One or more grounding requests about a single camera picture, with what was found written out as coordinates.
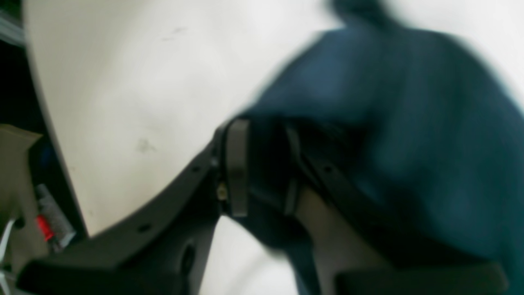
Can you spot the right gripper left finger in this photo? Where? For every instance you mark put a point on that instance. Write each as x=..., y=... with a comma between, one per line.
x=162, y=249

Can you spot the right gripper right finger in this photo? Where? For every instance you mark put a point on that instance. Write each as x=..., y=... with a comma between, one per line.
x=362, y=249

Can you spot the dark teal T-shirt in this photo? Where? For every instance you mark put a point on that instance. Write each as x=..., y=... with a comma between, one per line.
x=410, y=117

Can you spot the red and white tool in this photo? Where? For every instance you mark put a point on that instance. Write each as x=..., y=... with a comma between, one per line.
x=56, y=228

